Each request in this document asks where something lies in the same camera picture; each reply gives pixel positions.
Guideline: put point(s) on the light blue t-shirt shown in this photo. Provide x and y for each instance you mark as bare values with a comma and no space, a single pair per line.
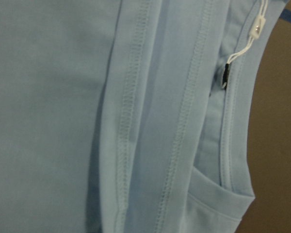
128,116

